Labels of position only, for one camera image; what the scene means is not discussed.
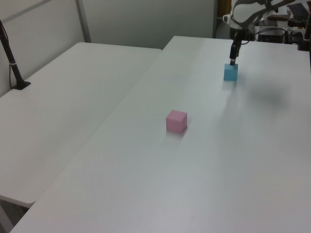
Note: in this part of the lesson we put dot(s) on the dark laptop screen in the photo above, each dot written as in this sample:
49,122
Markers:
297,9

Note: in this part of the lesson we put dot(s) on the dark electronics box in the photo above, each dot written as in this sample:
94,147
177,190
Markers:
271,36

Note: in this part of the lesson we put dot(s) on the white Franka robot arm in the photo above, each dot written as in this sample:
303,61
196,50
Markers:
245,12

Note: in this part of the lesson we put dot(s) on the black clamp stand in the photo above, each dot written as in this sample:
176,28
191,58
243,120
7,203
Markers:
305,36

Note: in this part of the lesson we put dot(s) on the pink cube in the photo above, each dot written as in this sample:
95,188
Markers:
176,123

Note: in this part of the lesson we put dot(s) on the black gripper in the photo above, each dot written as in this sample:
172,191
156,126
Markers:
238,37

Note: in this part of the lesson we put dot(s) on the blue cube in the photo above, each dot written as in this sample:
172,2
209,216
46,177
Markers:
230,74

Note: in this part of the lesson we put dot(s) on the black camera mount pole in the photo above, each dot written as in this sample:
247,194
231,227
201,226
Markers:
11,60

